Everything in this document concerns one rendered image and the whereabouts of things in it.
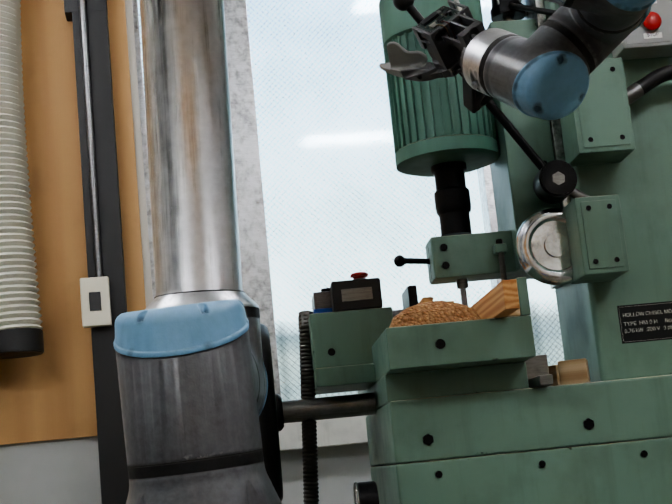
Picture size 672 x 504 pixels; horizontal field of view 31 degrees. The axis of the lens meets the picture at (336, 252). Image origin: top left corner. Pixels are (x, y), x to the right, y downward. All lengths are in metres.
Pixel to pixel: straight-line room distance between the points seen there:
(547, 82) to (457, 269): 0.51
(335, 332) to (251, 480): 0.65
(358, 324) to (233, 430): 0.66
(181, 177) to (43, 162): 1.90
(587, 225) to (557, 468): 0.37
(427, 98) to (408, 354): 0.49
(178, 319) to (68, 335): 2.01
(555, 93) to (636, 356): 0.54
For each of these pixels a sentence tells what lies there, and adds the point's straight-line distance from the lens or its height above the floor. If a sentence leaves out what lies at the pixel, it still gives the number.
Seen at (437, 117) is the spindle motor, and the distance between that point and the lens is 1.97.
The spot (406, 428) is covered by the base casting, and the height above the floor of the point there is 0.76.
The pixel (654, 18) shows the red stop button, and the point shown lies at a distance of 1.99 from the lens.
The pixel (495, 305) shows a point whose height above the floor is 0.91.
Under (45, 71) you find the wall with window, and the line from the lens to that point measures 3.46.
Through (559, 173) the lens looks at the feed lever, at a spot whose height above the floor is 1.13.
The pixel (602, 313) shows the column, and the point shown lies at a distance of 1.92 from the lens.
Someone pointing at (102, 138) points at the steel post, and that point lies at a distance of 3.32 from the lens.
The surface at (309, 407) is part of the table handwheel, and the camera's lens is 1.93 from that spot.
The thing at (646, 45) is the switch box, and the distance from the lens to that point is 1.99.
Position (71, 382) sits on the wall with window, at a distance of 3.27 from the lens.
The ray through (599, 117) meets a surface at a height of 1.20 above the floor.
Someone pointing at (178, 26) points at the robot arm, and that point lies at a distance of 1.55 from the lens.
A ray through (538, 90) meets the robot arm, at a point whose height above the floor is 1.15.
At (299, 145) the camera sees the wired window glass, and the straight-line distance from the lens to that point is 3.48.
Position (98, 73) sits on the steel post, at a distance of 3.38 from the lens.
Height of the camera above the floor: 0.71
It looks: 10 degrees up
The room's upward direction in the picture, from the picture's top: 6 degrees counter-clockwise
